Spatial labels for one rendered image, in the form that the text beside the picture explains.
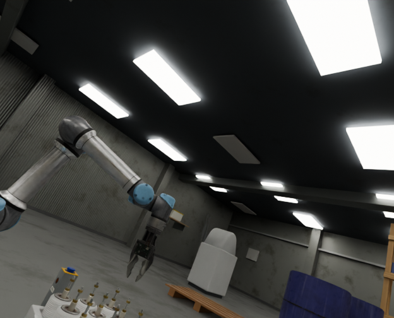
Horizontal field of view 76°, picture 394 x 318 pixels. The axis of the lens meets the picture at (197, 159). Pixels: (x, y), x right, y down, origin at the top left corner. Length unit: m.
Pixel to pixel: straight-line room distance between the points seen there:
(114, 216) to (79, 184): 1.59
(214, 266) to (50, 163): 4.86
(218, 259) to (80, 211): 4.52
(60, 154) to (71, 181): 6.98
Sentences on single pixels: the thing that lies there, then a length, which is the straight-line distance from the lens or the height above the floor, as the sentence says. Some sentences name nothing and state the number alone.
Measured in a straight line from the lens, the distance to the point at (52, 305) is 1.31.
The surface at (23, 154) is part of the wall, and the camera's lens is 7.85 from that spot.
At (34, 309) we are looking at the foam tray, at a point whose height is 0.18.
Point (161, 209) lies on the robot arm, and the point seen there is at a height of 0.74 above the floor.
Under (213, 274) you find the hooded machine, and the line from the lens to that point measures 5.71.
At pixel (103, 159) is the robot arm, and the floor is 0.80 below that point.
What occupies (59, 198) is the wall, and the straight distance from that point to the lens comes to 8.12.
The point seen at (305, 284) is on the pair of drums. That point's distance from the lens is 2.86.
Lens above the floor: 0.62
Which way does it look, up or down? 19 degrees up
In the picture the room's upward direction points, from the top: 24 degrees clockwise
